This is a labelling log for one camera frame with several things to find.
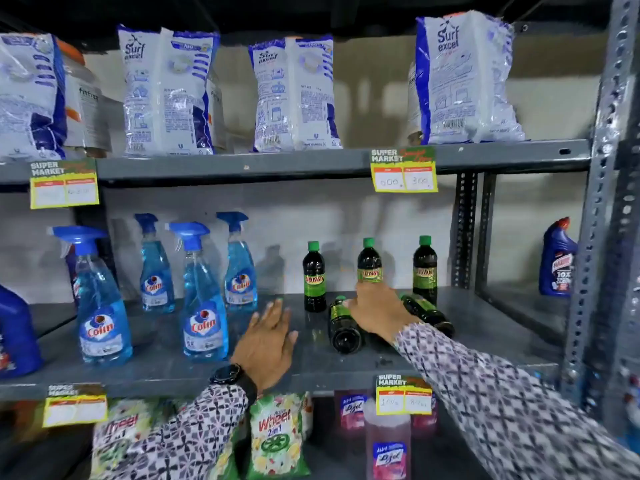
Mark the person's left hand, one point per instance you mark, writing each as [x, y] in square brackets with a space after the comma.
[265, 344]

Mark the person's right hand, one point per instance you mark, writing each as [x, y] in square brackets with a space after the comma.
[382, 309]

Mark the dark green-capped bottle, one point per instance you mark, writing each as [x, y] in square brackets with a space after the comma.
[370, 259]
[314, 279]
[425, 274]
[345, 332]
[432, 314]

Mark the grey metal shelf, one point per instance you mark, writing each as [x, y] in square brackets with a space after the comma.
[165, 364]

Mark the person's right forearm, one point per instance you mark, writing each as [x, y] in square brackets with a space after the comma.
[500, 404]

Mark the person's left forearm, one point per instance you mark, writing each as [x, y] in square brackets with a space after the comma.
[190, 439]

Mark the black wristwatch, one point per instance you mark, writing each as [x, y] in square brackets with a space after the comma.
[227, 374]

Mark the blue spray bottle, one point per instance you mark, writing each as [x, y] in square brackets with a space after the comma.
[240, 279]
[204, 319]
[102, 319]
[156, 284]

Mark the green detergent packet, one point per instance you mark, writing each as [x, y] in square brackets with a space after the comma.
[225, 459]
[277, 434]
[122, 434]
[307, 414]

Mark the yellow green price tag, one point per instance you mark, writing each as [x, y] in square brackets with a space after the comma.
[404, 397]
[64, 187]
[75, 407]
[404, 172]

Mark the pink cleaner bottle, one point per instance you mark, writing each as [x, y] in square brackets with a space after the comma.
[425, 422]
[387, 444]
[351, 414]

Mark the grey slotted metal rack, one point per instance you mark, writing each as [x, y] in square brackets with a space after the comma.
[525, 304]

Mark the white blue detergent bag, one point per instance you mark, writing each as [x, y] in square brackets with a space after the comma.
[27, 99]
[295, 94]
[165, 94]
[465, 79]

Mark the dark blue jug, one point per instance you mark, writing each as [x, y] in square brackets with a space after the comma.
[17, 334]

